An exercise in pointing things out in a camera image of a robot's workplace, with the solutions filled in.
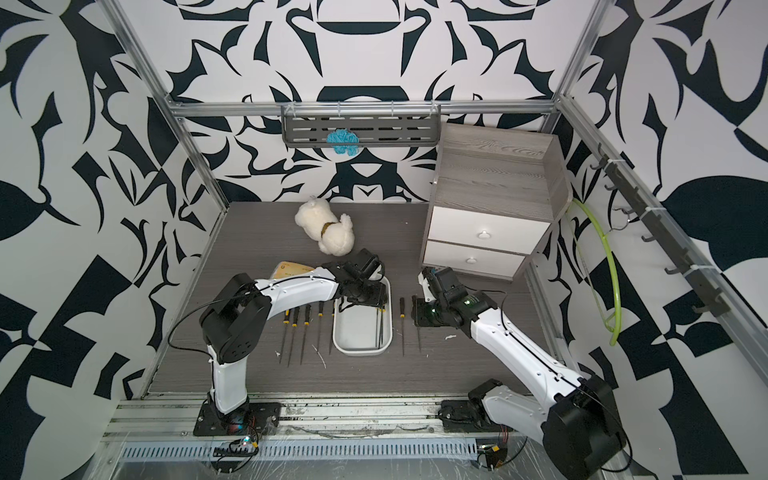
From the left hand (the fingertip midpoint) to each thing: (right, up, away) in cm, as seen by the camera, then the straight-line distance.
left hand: (382, 293), depth 92 cm
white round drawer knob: (+27, +18, -11) cm, 34 cm away
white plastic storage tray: (-8, -9, -4) cm, 13 cm away
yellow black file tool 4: (-26, -9, -3) cm, 27 cm away
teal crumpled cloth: (-11, +46, -1) cm, 47 cm away
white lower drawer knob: (+27, +10, +2) cm, 29 cm away
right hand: (+8, -2, -10) cm, 13 cm away
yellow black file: (0, -5, 0) cm, 5 cm away
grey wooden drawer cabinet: (+30, +28, -12) cm, 43 cm away
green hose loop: (+51, +11, -26) cm, 58 cm away
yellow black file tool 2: (-19, -6, -1) cm, 20 cm away
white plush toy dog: (-16, +17, +9) cm, 26 cm away
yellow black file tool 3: (-22, -8, -3) cm, 24 cm away
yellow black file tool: (-15, -9, -3) cm, 18 cm away
